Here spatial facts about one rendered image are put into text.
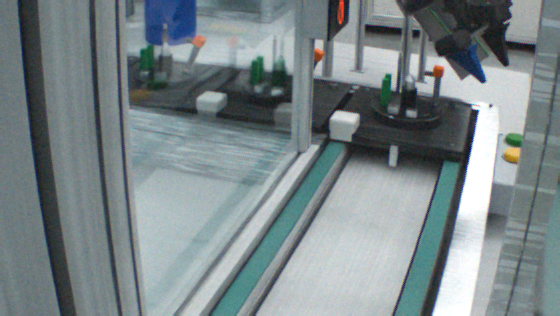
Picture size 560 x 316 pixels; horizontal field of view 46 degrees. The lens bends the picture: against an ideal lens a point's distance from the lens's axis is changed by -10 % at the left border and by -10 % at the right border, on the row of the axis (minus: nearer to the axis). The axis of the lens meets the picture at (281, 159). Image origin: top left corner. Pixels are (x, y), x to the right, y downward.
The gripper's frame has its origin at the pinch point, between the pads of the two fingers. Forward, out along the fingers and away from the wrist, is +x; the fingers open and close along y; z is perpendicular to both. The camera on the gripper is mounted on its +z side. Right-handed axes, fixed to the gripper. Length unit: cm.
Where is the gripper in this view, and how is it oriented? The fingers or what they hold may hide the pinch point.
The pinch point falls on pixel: (487, 56)
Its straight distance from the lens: 125.6
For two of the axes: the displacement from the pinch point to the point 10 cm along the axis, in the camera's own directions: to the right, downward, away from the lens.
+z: 5.3, -1.8, -8.3
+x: 4.6, 8.8, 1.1
